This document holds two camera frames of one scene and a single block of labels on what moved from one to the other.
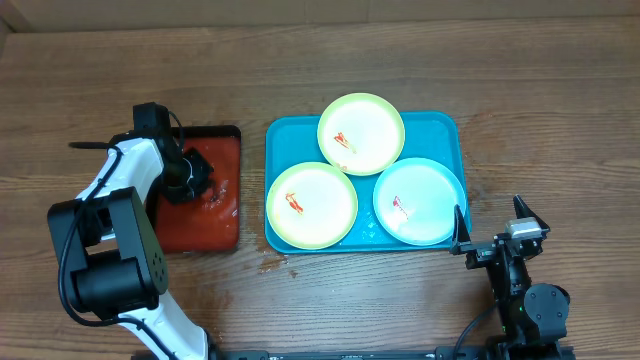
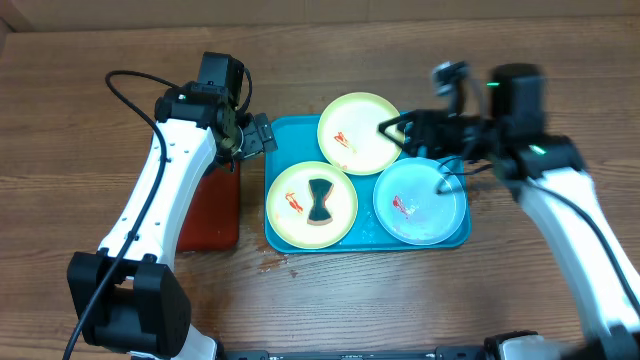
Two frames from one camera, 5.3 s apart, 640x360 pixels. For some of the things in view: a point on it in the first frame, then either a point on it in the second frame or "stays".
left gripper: x=180 y=196 to x=255 y=143
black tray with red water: x=211 y=222 stays
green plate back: x=361 y=134 stays
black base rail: x=445 y=352 stays
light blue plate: x=415 y=201 stays
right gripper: x=483 y=254 to x=415 y=131
